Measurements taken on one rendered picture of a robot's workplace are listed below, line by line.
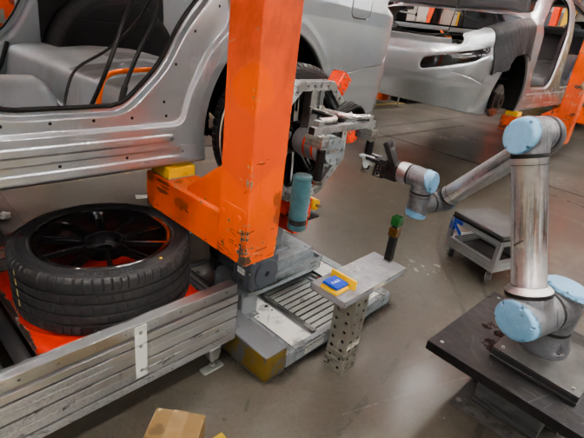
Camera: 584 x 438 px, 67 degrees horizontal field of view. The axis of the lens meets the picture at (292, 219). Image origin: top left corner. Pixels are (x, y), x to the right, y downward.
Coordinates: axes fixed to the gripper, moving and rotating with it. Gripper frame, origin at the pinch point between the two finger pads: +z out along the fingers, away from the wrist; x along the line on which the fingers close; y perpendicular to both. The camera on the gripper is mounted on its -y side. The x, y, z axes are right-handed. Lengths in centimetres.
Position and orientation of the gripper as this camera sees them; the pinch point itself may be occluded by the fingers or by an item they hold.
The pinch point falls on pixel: (363, 153)
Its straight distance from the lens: 207.9
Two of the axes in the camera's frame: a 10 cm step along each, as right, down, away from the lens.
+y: -1.2, 9.0, 4.1
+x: 6.9, -2.2, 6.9
